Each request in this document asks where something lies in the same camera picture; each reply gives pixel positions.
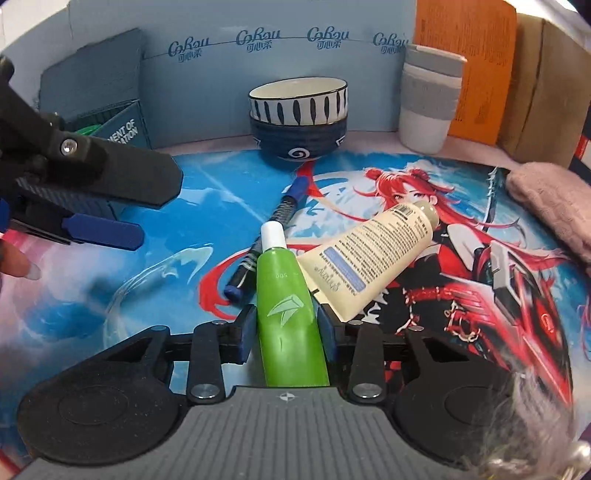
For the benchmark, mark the light blue cardboard box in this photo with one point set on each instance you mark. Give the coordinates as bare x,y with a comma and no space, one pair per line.
201,58

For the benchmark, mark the white grey travel cup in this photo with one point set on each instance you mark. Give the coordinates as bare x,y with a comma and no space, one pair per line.
431,85

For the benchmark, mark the orange cardboard box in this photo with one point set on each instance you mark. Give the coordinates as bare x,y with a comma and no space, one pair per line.
484,32

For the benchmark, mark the cream lotion tube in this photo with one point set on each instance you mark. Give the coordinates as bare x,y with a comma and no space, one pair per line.
350,271

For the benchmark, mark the blue white ceramic bowl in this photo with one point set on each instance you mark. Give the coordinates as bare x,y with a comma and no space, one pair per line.
300,119

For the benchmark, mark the pink knitted cloth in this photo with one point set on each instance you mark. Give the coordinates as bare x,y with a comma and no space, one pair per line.
559,198

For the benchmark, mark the left hand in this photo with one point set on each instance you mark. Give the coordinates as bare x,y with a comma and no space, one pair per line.
15,264

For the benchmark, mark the brown cardboard box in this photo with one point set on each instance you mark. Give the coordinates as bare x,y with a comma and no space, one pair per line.
548,97

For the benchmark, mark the dark blue storage box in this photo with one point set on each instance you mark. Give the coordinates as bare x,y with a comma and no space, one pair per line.
96,90

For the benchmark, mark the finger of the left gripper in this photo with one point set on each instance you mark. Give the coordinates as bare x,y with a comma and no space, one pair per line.
134,175
104,232

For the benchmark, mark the blue black marker pen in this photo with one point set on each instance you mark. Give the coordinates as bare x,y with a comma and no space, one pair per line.
242,284

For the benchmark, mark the anime print desk mat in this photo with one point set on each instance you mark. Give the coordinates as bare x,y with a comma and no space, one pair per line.
90,297

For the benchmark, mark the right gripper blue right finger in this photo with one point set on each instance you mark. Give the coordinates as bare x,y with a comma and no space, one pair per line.
327,321

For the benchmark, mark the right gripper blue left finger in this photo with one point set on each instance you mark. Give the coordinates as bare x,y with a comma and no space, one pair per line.
245,332

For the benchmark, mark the green tube white cap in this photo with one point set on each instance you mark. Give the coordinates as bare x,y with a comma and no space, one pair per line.
289,340

